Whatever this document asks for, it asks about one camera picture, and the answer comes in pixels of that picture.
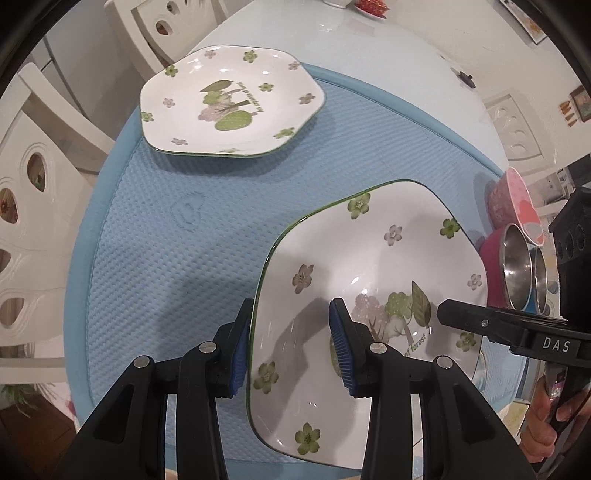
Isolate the red patterned dish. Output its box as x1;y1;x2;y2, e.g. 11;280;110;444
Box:
355;0;390;19

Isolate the blue drying mat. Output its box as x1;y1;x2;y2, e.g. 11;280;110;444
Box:
64;66;503;421

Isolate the wall picture frame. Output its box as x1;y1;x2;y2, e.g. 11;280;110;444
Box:
570;85;591;122

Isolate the white green floral plate far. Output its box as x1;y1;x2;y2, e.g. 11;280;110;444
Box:
139;45;325;157

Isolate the white green floral square plate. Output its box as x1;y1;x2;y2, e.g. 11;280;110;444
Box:
247;181;488;469

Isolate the pink bowl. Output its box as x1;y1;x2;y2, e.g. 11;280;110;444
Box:
487;167;545;247

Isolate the white carved chair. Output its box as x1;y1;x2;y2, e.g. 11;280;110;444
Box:
0;62;116;384
485;93;542;162

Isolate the white chair near wall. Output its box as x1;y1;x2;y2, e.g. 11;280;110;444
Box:
104;0;229;80

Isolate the black round lid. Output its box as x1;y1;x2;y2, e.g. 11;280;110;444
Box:
452;69;476;89

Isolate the white carved chair right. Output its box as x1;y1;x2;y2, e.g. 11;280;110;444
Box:
485;93;542;162

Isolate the right hand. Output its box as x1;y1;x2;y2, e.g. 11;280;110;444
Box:
519;377;590;464

